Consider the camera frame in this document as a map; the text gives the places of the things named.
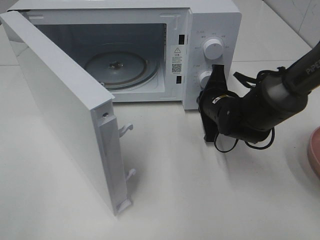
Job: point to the lower white microwave knob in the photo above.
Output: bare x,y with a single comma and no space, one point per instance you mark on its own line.
203,78

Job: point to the pink round plate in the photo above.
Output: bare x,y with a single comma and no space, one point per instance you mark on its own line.
313,151

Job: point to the white microwave oven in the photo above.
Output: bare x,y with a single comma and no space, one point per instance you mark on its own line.
171,32

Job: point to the white microwave door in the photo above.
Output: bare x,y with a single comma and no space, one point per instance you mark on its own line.
77,108

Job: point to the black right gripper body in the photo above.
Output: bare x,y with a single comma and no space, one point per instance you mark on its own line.
220,111

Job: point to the white microwave knob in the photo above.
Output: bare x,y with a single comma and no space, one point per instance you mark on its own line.
203,78
213,48

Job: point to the upper white microwave knob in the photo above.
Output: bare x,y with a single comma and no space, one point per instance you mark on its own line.
213,48

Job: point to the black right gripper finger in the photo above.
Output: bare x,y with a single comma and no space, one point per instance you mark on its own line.
217,77

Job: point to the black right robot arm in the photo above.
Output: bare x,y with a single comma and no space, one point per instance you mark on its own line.
274,96

